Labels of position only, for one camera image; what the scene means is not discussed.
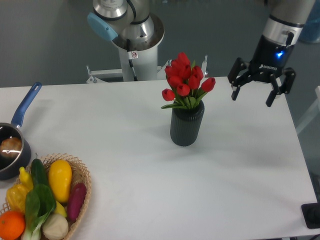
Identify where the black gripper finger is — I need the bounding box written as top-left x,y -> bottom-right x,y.
227,57 -> 252,101
265,67 -> 296,107

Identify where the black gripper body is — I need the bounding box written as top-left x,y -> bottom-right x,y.
247,35 -> 295,83

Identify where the red tulip bouquet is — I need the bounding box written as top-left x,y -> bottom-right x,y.
161,52 -> 216,111

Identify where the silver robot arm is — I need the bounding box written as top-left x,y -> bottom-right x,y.
87,0 -> 304,111

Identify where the dark ribbed vase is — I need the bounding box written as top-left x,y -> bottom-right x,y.
170,100 -> 205,147

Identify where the blue water jug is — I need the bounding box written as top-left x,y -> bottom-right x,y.
298,0 -> 320,44

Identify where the black device at edge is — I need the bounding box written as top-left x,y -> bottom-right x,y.
301,202 -> 320,229

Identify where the woven wicker basket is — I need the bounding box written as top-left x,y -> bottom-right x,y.
0,153 -> 92,240

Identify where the purple eggplant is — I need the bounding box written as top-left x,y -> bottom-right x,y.
67,182 -> 87,222

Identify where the yellow squash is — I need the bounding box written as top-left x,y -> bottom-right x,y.
48,159 -> 72,204

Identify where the green cucumber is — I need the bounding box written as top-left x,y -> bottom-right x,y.
31,158 -> 50,187

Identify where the yellow lemon piece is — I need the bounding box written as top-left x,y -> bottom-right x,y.
53,201 -> 67,218

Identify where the green bok choy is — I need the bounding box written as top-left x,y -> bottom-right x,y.
21,184 -> 56,240

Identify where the small yellow pepper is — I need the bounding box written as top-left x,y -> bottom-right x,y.
19,167 -> 34,191

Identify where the brown bread in pan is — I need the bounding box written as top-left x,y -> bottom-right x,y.
0,137 -> 22,159

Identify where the beige garlic bulb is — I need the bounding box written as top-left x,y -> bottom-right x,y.
42,213 -> 69,240

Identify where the yellow bell pepper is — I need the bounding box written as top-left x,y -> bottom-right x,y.
6,183 -> 30,214

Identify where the orange fruit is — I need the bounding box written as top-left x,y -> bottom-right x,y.
0,210 -> 26,240

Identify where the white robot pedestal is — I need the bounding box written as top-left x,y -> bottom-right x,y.
113,38 -> 163,82

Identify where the black cable on pedestal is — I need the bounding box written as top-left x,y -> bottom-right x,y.
126,38 -> 138,82

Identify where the white metal frame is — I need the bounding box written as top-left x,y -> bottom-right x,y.
86,55 -> 209,84

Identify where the blue handled saucepan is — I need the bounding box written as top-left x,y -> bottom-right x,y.
0,82 -> 42,181

